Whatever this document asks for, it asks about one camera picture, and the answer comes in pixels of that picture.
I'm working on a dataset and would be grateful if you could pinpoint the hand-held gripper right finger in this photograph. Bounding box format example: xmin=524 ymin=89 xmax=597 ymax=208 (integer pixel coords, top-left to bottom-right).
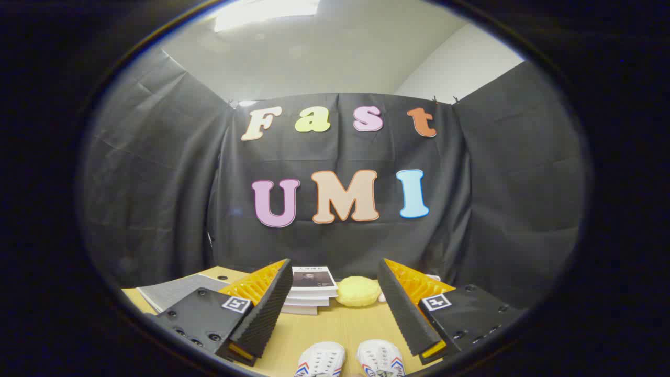
xmin=377 ymin=258 xmax=526 ymax=365

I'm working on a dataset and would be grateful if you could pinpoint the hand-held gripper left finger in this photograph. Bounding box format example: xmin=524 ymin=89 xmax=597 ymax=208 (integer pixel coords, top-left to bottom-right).
xmin=149 ymin=258 xmax=294 ymax=367

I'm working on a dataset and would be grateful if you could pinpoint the white striped canvas shoe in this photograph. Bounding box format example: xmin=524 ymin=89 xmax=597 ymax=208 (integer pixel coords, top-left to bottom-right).
xmin=357 ymin=339 xmax=406 ymax=377
xmin=294 ymin=341 xmax=346 ymax=377

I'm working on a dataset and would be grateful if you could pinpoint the yellow round plush toy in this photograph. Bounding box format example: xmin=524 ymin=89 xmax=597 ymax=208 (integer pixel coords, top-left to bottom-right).
xmin=335 ymin=276 xmax=382 ymax=308

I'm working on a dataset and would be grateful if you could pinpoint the black backdrop cloth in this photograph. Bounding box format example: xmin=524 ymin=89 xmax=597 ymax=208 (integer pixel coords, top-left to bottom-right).
xmin=79 ymin=50 xmax=587 ymax=309

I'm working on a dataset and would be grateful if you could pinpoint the ceiling light panel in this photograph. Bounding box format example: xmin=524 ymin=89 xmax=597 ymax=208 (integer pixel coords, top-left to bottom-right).
xmin=214 ymin=0 xmax=321 ymax=33

